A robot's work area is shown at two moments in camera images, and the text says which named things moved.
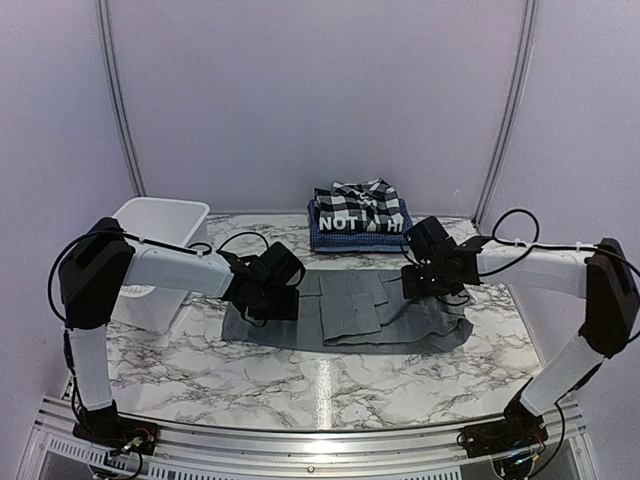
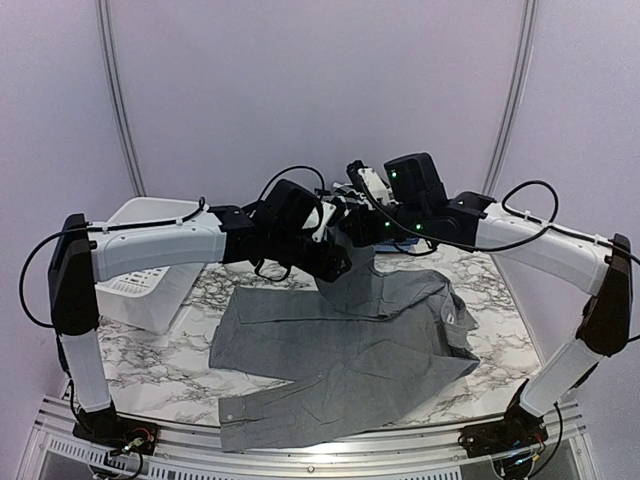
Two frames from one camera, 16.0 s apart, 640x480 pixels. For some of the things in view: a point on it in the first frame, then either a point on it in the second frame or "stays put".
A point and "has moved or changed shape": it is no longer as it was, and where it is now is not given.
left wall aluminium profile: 103,8 stays put
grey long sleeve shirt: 356,312 has moved or changed shape
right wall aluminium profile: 512,112 stays put
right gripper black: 410,287 to 363,235
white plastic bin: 176,221 stays put
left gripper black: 289,310 to 327,265
